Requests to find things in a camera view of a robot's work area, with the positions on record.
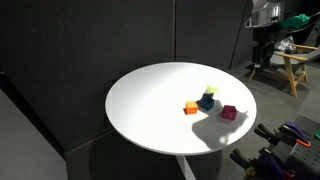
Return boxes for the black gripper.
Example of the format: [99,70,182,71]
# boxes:
[252,29,280,70]

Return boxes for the blue block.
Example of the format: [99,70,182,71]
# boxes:
[198,95,216,112]

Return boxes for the yellow-green block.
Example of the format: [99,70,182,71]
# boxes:
[204,84,220,96]

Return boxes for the magenta block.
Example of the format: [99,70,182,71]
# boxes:
[221,104,239,121]

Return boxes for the orange block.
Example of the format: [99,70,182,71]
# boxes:
[183,100,200,116]

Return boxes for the crumpled clear plastic bag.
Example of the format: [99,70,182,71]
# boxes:
[275,35,297,54]

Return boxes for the wooden chair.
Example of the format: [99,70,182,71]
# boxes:
[247,43,320,99]

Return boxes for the black spring clamp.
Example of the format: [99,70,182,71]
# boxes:
[254,122,280,143]
[229,147,256,172]

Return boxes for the purple clamp with orange tip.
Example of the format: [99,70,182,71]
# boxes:
[279,121,313,149]

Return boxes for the purple spring clamp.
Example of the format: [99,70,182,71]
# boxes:
[254,147,297,180]

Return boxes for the perforated mounting board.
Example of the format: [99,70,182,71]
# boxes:
[271,114,320,180]

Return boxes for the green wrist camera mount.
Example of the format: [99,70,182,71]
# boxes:
[280,13,311,31]

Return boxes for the white table pedestal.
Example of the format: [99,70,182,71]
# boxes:
[175,154,198,180]

